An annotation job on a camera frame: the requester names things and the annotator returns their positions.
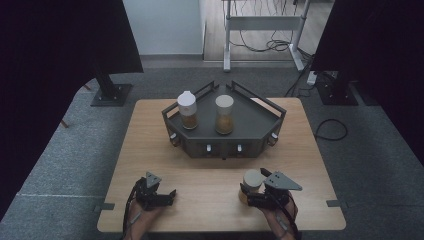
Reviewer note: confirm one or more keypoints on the short spice jar lid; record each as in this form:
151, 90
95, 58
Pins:
251, 178

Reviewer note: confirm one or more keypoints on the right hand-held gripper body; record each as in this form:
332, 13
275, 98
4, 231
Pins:
278, 193

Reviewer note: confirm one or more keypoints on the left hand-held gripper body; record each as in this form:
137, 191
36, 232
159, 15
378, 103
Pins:
148, 195

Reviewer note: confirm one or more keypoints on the narrow black curtain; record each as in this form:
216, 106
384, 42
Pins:
383, 50

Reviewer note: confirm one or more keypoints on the black stand with square base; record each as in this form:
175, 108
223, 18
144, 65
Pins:
111, 95
336, 93

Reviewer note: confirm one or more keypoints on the grey tape strip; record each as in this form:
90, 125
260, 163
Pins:
105, 206
333, 202

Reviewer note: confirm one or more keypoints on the white power strip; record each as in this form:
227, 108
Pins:
311, 78

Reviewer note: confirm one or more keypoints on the person's left hand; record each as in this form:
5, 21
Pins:
141, 216

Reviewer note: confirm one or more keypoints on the tall spice jar lid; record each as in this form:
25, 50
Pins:
224, 101

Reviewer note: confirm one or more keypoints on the spice jar with spout lid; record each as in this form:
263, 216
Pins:
186, 100

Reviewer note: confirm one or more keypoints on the black corner shelf rack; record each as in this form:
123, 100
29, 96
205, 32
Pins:
253, 116

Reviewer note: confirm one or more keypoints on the person's right hand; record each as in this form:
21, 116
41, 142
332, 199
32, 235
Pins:
281, 218

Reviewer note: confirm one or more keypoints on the white desk frame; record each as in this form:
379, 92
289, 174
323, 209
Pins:
263, 23

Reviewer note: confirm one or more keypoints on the large black curtain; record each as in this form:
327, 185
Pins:
40, 83

